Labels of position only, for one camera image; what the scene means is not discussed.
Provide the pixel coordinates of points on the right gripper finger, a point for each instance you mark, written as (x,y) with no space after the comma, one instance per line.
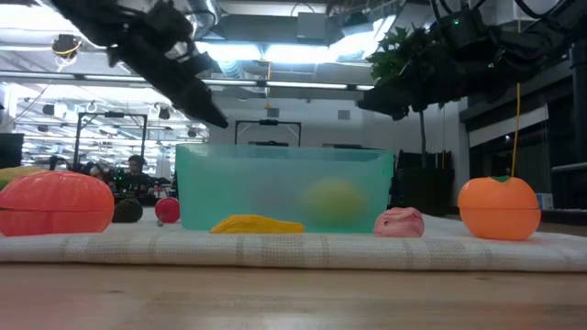
(399,98)

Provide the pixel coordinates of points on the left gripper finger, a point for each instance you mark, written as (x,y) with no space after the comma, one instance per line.
(202,64)
(179,87)

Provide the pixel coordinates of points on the yellow toy lemon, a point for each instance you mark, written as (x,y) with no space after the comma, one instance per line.
(332,201)

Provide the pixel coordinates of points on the red toy cherry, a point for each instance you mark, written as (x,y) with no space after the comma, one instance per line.
(167,210)

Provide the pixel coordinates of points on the pink toy fruit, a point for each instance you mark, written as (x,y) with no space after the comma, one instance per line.
(399,223)

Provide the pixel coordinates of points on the small black toy fruit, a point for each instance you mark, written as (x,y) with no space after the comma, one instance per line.
(127,211)

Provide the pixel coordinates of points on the orange toy with green leaf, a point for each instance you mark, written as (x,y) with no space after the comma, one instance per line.
(500,211)

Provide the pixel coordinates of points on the yellow toy bell pepper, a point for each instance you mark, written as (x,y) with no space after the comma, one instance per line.
(18,173)

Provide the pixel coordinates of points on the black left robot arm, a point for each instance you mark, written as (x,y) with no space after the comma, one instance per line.
(82,14)

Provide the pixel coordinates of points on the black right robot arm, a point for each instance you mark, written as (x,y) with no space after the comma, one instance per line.
(541,41)

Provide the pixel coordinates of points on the person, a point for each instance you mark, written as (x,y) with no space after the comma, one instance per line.
(136,170)
(95,172)

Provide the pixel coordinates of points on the long ceiling light bar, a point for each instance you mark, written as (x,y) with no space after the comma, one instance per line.
(302,84)

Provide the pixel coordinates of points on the teal translucent plastic container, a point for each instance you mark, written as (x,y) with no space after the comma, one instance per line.
(257,183)

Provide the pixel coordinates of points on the yellow toy banana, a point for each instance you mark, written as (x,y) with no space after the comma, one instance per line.
(257,225)

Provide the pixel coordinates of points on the round orange toy fruit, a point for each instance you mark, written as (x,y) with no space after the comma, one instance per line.
(52,206)

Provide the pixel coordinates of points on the black monitor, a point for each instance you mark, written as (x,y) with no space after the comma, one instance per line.
(11,150)

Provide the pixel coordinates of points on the white checked cloth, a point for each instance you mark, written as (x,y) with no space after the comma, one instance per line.
(293,252)

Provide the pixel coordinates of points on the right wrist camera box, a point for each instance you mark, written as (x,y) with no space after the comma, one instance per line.
(461,27)

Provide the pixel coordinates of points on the black metal frame rig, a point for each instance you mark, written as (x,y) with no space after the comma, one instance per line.
(110,114)
(268,122)

